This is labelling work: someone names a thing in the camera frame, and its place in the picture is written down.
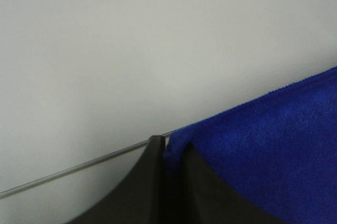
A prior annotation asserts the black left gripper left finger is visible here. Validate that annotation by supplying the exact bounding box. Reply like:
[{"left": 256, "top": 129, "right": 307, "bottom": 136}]
[{"left": 70, "top": 135, "right": 165, "bottom": 223}]

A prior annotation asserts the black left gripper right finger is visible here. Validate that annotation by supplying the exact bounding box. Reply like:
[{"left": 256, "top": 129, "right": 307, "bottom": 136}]
[{"left": 181, "top": 144, "right": 283, "bottom": 223}]

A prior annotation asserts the blue microfibre towel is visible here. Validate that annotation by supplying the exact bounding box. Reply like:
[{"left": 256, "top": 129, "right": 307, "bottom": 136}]
[{"left": 164, "top": 68, "right": 336, "bottom": 223}]

